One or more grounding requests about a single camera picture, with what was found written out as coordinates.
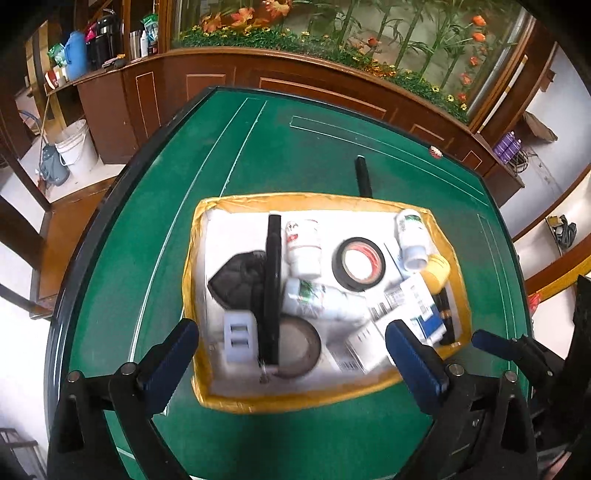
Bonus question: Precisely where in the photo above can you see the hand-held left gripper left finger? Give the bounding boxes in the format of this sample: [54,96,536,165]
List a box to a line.
[48,318,200,480]

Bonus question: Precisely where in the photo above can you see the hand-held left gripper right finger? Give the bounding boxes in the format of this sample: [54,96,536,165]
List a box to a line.
[385,320,539,480]

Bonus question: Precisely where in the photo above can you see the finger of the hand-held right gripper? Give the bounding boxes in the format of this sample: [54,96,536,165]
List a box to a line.
[471,329,555,384]

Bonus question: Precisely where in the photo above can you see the blue and white carton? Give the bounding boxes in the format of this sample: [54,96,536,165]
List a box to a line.
[367,272,448,347]

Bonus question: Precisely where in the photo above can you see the small white barcode box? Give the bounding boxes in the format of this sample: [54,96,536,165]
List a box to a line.
[344,320,400,374]

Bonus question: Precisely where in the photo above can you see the white USB wall charger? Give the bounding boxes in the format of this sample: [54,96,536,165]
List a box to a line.
[223,310,259,363]

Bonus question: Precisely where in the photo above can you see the black tape roll brown core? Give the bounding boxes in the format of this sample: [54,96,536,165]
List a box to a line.
[272,318,322,379]

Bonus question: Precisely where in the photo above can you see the white bottle green leaf label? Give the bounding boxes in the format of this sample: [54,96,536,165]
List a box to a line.
[281,277,370,324]

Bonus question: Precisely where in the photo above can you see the black ribbed plastic funnel part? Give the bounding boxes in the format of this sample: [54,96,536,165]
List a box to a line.
[207,250,269,312]

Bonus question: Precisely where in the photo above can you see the black tape roll red core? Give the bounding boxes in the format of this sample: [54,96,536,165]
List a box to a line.
[331,237,386,292]

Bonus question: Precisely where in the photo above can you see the black marker white ends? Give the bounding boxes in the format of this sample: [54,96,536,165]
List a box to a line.
[257,213,283,370]

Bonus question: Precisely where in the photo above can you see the small white bottle wide cap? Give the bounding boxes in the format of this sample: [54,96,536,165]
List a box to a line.
[394,209,432,273]

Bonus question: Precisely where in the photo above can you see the white box with yellow tape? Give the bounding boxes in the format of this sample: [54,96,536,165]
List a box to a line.
[182,191,472,414]

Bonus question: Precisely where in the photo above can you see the white bottle red label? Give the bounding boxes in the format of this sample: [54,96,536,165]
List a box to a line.
[284,219,322,280]

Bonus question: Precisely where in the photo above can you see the plain black marker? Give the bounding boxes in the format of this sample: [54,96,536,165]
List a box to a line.
[355,156,374,198]

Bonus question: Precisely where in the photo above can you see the black yellow bundle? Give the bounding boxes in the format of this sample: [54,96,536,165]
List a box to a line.
[547,215,578,245]

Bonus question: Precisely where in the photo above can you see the dark wooden chair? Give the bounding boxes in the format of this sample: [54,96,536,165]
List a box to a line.
[0,134,125,321]

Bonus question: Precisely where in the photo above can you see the pack of purple bottles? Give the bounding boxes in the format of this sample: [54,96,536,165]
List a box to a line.
[492,130,522,162]

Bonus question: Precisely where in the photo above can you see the cardboard box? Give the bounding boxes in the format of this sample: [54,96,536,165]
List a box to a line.
[522,111,559,141]

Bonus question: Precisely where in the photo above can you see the grey water jug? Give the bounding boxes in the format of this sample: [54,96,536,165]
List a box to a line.
[39,144,71,186]

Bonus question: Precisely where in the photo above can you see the white plastic bucket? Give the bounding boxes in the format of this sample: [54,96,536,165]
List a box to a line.
[54,119,100,180]

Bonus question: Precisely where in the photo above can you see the brown wooden cabinet counter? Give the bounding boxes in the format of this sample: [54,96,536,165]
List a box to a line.
[46,46,527,217]

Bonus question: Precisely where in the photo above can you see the blue thermos jug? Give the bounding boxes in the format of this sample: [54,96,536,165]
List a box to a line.
[64,31,88,81]

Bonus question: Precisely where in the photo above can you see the dark thermos flask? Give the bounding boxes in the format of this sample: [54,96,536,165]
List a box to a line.
[85,15,116,70]

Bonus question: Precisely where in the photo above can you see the green white pouch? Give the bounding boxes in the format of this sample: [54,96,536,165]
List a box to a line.
[142,14,159,54]

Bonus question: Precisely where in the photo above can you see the glass partition with fake plants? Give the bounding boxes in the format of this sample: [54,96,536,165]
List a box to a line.
[171,0,532,125]

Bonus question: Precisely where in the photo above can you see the wooden broom handle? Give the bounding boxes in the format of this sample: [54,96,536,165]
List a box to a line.
[39,95,51,148]

